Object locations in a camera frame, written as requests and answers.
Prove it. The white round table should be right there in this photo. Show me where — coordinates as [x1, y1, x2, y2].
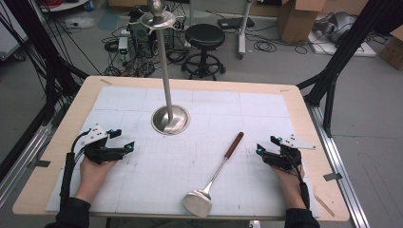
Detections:
[38, 0, 92, 14]

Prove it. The metal spatula with brown handle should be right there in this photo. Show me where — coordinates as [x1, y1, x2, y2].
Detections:
[182, 131, 245, 219]

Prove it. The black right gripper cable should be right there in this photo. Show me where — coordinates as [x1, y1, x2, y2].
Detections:
[286, 147, 312, 211]

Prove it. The black metal frame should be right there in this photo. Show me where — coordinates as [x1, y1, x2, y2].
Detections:
[297, 0, 403, 138]
[0, 0, 90, 183]

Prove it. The white panel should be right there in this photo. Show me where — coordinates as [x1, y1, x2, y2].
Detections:
[0, 2, 30, 62]

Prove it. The black round stool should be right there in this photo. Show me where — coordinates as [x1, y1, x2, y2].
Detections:
[181, 23, 227, 82]

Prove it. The person's right hand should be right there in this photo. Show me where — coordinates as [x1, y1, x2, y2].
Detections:
[271, 163, 307, 193]

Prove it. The white stand leg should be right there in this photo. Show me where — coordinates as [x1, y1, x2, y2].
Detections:
[237, 0, 254, 60]

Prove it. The large open cardboard box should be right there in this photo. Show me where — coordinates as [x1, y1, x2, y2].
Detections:
[277, 0, 327, 45]

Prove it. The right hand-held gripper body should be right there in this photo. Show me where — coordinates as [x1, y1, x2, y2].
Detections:
[261, 133, 317, 171]

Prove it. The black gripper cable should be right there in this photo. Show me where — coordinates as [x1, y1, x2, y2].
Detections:
[286, 147, 312, 211]
[59, 128, 92, 211]

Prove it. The small cardboard box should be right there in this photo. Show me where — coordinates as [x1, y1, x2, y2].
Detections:
[377, 25, 403, 71]

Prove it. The grey bag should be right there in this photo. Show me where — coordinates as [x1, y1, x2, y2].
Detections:
[313, 11, 358, 44]

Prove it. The white power unit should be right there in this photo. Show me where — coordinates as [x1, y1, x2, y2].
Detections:
[117, 36, 129, 55]

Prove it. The metal pole stand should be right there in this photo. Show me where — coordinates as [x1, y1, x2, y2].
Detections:
[139, 0, 191, 136]

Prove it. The coiled black floor cable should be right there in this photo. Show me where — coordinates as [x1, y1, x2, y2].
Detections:
[253, 40, 278, 54]

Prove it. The aluminium rail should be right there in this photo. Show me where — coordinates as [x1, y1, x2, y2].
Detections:
[304, 102, 372, 228]
[0, 123, 54, 208]

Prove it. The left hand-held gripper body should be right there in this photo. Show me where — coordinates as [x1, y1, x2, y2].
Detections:
[79, 123, 127, 165]

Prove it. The computer tower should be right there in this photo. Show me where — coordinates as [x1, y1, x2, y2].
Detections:
[127, 12, 176, 52]

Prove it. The white board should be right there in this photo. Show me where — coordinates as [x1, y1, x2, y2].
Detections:
[307, 29, 377, 58]

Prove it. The white grid mat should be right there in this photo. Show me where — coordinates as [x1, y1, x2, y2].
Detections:
[45, 85, 321, 219]

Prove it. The person's left hand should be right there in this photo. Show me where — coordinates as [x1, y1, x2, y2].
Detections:
[78, 156, 119, 192]

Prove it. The black flat device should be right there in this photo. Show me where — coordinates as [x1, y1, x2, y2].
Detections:
[217, 16, 256, 31]

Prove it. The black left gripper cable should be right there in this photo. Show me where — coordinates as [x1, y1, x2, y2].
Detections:
[59, 128, 92, 211]

